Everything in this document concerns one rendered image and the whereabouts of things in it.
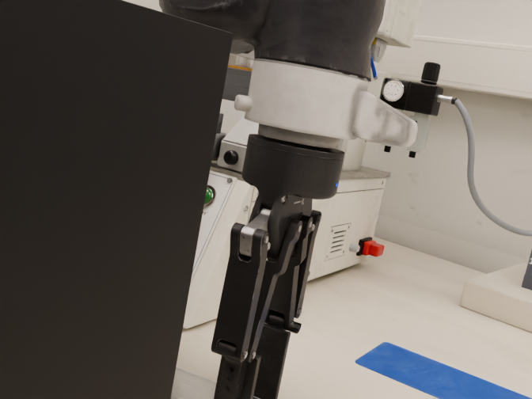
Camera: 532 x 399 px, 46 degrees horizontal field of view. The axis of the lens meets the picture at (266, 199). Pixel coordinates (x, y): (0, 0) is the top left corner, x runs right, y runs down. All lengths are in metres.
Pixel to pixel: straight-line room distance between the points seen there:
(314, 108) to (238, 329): 0.16
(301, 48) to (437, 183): 1.01
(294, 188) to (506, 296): 0.65
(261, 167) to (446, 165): 0.99
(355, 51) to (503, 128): 0.94
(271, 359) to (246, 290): 0.12
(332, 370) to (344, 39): 0.39
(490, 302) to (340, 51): 0.68
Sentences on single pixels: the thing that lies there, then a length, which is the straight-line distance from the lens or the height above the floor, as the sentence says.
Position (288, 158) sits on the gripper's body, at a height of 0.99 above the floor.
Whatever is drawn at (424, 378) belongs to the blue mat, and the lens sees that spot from 0.75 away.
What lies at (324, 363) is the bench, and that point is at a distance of 0.72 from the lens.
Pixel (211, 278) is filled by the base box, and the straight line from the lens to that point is 0.73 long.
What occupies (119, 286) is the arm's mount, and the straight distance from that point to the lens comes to 0.26.
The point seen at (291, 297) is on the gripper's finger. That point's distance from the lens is 0.53.
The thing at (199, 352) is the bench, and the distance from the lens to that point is 0.68.
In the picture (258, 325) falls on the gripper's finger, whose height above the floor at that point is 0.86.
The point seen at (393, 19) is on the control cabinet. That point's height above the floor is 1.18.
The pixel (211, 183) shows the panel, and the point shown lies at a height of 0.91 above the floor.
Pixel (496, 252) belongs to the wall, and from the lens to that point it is 1.38.
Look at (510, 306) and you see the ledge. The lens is 1.05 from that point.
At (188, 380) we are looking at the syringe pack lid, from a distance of 0.58.
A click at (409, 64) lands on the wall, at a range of 1.42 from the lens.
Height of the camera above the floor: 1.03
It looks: 10 degrees down
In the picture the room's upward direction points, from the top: 11 degrees clockwise
